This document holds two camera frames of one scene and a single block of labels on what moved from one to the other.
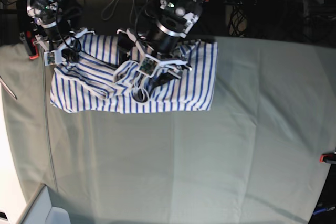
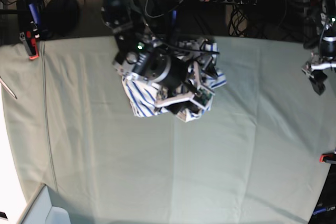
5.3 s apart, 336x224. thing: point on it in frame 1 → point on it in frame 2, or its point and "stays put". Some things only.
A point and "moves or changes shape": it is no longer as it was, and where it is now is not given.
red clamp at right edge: [325, 156] stays put
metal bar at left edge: [8, 88] stays put
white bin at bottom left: [40, 211] stays put
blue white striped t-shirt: [85, 84] moves or changes shape
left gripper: [54, 48] → [205, 64]
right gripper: [155, 64] → [314, 68]
